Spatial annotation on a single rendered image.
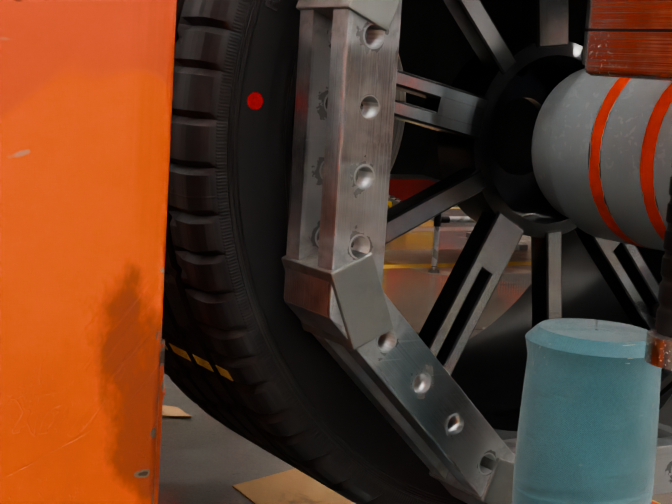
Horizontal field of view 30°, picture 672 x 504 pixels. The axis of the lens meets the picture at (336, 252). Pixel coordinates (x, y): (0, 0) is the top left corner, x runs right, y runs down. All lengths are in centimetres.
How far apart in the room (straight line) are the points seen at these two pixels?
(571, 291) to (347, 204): 52
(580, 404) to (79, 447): 30
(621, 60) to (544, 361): 20
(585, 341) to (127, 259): 29
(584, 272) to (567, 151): 38
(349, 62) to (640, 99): 21
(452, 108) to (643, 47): 30
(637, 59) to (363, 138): 19
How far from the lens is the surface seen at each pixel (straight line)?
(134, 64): 67
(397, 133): 151
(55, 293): 66
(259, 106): 85
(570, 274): 129
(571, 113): 92
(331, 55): 80
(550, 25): 102
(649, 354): 69
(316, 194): 83
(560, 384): 79
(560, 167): 92
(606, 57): 71
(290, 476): 275
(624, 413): 80
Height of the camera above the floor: 89
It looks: 8 degrees down
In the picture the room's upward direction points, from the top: 4 degrees clockwise
